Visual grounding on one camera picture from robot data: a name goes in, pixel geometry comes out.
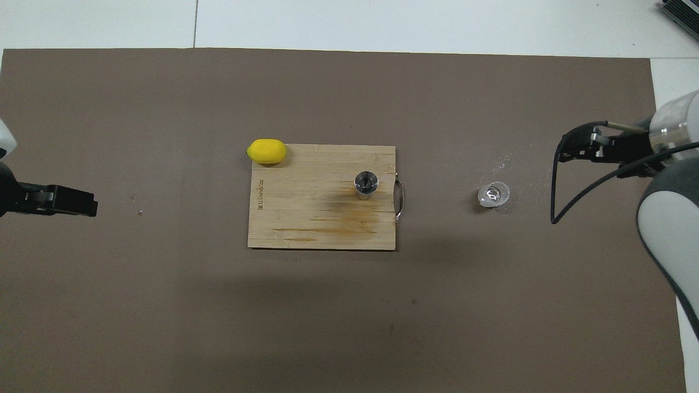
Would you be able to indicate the yellow lemon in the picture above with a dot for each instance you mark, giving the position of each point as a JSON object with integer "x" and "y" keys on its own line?
{"x": 266, "y": 151}

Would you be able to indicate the small steel cup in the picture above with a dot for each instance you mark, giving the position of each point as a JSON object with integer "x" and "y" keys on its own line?
{"x": 365, "y": 185}

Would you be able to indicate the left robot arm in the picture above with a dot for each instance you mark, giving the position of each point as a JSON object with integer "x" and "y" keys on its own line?
{"x": 4, "y": 139}

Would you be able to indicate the grey ribbed device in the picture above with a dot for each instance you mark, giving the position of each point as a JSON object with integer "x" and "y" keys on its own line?
{"x": 682, "y": 10}

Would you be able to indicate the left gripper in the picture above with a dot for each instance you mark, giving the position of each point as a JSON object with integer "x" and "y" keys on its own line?
{"x": 16, "y": 197}

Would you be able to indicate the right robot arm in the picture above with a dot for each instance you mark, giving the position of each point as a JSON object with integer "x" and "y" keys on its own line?
{"x": 669, "y": 218}

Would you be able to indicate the wooden cutting board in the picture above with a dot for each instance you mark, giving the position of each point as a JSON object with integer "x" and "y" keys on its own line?
{"x": 306, "y": 207}

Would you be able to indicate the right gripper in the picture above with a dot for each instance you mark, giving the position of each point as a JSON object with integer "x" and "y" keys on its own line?
{"x": 633, "y": 150}

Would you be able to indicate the small clear glass cup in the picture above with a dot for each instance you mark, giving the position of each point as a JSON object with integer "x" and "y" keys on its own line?
{"x": 493, "y": 195}

